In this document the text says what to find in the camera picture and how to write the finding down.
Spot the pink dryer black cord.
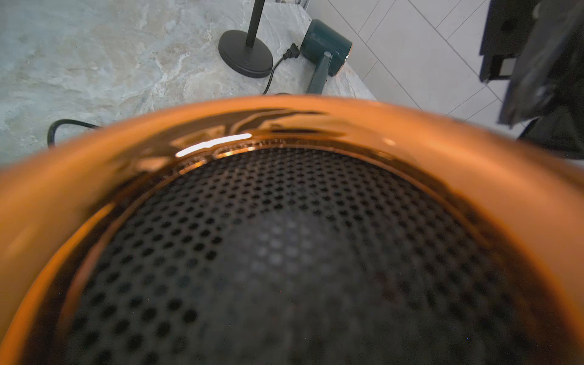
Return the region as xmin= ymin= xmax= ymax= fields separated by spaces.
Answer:
xmin=46 ymin=118 xmax=101 ymax=148

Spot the right green dryer cord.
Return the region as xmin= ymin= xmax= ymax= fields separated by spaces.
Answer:
xmin=262 ymin=43 xmax=302 ymax=96

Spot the microphone on black stand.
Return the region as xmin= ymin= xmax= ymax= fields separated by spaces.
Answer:
xmin=218 ymin=0 xmax=273 ymax=78

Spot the right green hair dryer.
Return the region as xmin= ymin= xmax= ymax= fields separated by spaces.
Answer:
xmin=301 ymin=19 xmax=353 ymax=95

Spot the pink hair dryer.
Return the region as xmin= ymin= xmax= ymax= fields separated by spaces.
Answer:
xmin=1 ymin=96 xmax=583 ymax=364

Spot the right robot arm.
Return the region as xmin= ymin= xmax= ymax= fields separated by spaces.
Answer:
xmin=479 ymin=1 xmax=583 ymax=160

